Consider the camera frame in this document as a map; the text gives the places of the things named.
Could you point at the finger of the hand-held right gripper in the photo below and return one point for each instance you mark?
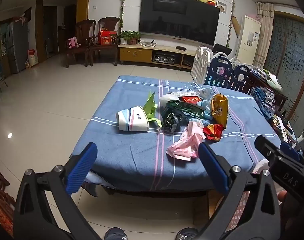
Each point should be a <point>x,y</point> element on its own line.
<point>266,146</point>
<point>291,152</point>

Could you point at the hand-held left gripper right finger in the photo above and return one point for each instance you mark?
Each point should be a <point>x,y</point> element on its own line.
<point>213,167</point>

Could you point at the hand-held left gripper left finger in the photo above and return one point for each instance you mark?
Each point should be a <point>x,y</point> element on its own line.
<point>82,167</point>

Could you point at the clear printed snack bag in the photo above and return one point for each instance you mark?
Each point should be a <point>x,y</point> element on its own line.
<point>198,88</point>

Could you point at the white tissue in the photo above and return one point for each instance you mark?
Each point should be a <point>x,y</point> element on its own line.
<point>165,99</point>

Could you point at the white remote control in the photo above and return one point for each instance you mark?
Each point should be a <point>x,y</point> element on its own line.
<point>282,130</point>

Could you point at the pile of colourful booklets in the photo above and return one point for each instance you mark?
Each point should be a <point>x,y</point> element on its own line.
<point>276,125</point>

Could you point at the red shiny wrapper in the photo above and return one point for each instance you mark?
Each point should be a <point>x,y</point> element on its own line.
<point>213,132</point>

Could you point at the pink plastic wrapper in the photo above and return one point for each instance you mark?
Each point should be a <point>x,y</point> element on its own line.
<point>187,142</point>

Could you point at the blue toy box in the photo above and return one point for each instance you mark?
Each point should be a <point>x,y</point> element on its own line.
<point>263,101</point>

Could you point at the dark wooden side table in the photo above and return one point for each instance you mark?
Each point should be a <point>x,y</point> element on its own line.
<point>279,97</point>

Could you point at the blue striped blanket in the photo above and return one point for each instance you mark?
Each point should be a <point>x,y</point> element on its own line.
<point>132,155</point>

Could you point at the yellow snack bag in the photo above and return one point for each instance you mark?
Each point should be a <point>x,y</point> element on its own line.
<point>220,110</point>

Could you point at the black crumpled wrapper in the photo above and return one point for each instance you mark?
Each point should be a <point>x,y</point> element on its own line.
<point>172,122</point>

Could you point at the light blue plastic wrapper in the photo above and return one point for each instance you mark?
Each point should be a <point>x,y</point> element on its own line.
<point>204,105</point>

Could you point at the green snack bag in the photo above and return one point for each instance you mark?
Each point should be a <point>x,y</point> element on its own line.
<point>187,108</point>

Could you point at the pile of papers and books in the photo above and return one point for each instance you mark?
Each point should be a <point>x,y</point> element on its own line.
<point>269,78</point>

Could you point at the white striped paper cup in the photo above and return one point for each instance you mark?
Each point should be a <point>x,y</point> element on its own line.
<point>132,118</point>

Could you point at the flat red box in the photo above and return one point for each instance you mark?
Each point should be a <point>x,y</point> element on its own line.
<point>190,100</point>

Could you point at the navy fence panel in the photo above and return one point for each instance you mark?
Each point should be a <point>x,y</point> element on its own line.
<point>239,80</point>
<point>218,73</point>

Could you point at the person's left shoe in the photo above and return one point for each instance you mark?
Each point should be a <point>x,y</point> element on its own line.
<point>115,233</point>

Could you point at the folded green paper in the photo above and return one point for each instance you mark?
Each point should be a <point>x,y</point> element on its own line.
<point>152,105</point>

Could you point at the red gold patterned cushion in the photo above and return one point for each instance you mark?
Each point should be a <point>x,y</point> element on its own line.
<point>3,212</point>

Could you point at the white fence panel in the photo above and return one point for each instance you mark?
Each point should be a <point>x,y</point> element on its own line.
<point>200,65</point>
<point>233,60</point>

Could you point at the black laptop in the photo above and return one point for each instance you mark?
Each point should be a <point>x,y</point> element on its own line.
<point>222,49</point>

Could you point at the white standing air conditioner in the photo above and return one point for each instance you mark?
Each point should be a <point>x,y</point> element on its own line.
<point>248,40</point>

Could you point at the beige curtain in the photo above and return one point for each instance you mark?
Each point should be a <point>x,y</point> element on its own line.
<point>263,30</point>

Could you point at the red and white bag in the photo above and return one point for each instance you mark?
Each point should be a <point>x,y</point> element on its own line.
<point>32,59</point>

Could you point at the black audio amplifier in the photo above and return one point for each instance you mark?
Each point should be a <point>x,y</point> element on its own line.
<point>164,58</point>

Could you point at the dark wooden armchair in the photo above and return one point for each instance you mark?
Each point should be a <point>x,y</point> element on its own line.
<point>79,47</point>
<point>105,50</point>

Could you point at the black set-top box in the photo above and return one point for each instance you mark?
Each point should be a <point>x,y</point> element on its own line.
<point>180,47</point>

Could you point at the wooden board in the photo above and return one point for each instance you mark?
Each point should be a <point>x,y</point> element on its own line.
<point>237,25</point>

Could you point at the pink toy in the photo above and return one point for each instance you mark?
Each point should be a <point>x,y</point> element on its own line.
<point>74,42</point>

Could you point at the wooden tv cabinet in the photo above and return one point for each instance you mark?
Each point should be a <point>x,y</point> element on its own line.
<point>135,52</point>

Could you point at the red gift box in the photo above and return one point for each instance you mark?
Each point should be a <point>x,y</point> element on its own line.
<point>107,38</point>

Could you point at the grey refrigerator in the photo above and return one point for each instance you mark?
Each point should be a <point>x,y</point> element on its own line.
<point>18,47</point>

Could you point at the white router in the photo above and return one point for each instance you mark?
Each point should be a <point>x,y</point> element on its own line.
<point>148,44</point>

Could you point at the potted green plant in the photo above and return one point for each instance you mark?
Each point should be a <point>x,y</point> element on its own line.
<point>130,36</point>

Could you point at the green vine garland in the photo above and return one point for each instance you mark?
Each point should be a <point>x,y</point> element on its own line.
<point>122,5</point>
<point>232,7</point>

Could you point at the small framed picture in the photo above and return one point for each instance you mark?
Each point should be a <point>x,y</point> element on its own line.
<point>221,6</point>

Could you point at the red plush toy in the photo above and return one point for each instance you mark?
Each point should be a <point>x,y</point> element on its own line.
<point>212,3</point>

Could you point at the large black television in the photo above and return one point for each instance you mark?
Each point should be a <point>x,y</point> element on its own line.
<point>177,17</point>

